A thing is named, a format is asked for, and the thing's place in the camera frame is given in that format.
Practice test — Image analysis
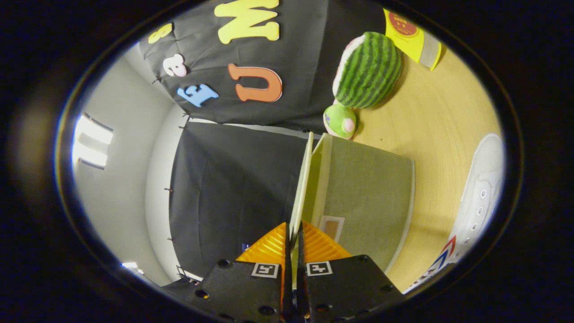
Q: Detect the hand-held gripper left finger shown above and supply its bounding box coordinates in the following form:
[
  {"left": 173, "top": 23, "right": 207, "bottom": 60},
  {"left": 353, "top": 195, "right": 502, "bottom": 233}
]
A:
[{"left": 193, "top": 222, "right": 288, "bottom": 323}]

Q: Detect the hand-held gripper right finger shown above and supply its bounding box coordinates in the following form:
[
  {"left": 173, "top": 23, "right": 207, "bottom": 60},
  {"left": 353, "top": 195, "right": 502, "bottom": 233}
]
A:
[{"left": 296, "top": 220, "right": 404, "bottom": 323}]

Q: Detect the pale green storage box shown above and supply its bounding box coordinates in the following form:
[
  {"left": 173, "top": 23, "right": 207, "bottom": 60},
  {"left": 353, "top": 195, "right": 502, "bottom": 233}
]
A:
[{"left": 289, "top": 131, "right": 415, "bottom": 288}]

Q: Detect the white striped canvas shoe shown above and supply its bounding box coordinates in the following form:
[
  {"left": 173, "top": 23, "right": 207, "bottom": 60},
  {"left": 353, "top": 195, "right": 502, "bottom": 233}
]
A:
[{"left": 404, "top": 133, "right": 506, "bottom": 294}]

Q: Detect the black backdrop cloth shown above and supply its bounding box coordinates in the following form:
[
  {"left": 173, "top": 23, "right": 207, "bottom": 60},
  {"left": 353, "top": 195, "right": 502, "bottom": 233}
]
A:
[{"left": 139, "top": 0, "right": 388, "bottom": 288}]

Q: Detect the green pink plush toy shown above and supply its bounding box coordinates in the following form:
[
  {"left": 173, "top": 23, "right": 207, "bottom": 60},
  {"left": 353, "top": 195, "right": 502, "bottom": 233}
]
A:
[{"left": 323, "top": 103, "right": 358, "bottom": 140}]

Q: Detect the watermelon slice plush toy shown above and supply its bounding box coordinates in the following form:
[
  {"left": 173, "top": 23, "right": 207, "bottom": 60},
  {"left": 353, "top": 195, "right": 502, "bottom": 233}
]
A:
[{"left": 332, "top": 31, "right": 403, "bottom": 109}]

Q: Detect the yellow book red circle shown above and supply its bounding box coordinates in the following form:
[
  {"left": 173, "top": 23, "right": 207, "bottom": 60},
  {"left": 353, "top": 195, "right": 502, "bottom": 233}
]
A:
[{"left": 383, "top": 8, "right": 442, "bottom": 71}]

